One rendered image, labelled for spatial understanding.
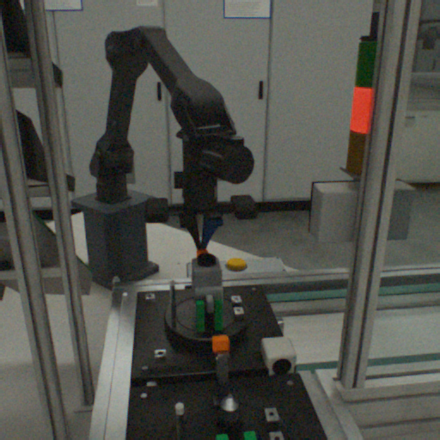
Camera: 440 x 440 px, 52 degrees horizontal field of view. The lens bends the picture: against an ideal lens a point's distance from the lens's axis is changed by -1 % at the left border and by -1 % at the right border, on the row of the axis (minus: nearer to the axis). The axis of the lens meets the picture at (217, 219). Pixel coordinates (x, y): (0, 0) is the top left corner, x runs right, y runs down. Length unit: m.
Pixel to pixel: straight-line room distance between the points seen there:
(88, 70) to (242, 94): 1.19
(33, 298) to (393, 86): 0.43
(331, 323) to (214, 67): 2.96
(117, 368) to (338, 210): 0.40
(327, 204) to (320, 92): 3.30
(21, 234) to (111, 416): 0.29
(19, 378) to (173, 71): 0.59
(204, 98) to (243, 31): 2.99
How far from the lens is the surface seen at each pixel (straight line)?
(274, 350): 0.69
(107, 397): 0.67
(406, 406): 0.75
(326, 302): 0.91
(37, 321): 0.51
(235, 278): 0.92
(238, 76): 3.68
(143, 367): 0.69
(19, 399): 0.86
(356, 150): 0.56
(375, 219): 0.56
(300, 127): 3.84
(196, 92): 0.70
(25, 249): 0.47
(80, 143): 3.77
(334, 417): 0.66
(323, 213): 0.57
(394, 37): 0.52
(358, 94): 0.56
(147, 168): 3.76
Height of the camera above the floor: 1.41
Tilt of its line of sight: 22 degrees down
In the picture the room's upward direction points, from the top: straight up
